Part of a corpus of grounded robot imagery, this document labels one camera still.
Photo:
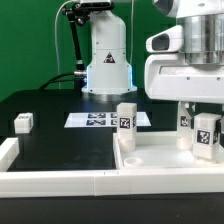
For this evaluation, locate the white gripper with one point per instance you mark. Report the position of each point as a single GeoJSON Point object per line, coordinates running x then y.
{"type": "Point", "coordinates": [169, 77]}

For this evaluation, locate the white square table top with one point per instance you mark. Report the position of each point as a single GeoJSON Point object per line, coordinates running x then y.
{"type": "Point", "coordinates": [158, 150]}

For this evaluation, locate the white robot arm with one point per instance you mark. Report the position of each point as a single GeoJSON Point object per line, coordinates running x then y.
{"type": "Point", "coordinates": [186, 62]}

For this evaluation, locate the white marker sheet with tags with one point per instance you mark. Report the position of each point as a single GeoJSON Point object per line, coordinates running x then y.
{"type": "Point", "coordinates": [93, 119]}

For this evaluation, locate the white U-shaped obstacle fence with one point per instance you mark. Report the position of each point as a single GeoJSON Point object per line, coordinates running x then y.
{"type": "Point", "coordinates": [104, 182]}

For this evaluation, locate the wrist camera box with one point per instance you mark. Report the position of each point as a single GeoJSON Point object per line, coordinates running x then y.
{"type": "Point", "coordinates": [170, 40]}

